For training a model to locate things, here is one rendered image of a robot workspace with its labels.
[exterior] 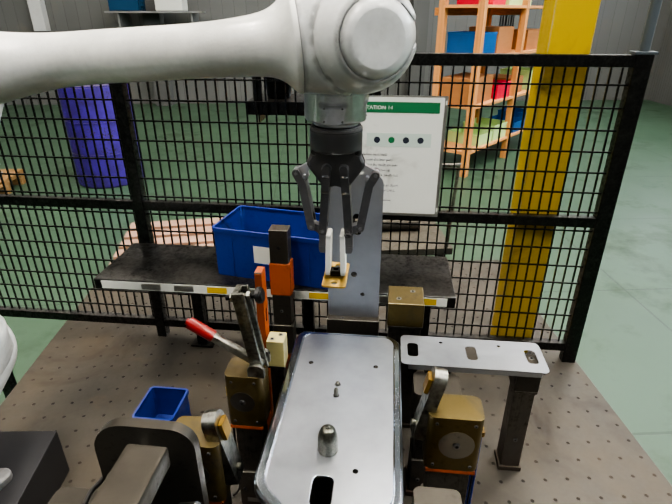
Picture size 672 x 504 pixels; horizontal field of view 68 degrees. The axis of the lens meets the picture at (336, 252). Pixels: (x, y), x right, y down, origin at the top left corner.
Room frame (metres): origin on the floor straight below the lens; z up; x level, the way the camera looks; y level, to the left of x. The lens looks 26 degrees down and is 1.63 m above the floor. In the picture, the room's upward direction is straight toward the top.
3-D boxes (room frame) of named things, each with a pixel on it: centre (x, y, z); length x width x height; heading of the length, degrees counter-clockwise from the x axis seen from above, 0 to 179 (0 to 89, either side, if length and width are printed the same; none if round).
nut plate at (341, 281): (0.71, 0.00, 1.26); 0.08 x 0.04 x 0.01; 174
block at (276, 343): (0.80, 0.12, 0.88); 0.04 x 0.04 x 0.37; 84
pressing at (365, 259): (0.97, -0.04, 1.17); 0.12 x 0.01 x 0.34; 84
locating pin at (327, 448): (0.58, 0.01, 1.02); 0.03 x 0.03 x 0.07
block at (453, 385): (0.76, -0.21, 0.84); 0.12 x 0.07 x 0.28; 84
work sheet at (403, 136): (1.25, -0.16, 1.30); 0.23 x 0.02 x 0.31; 84
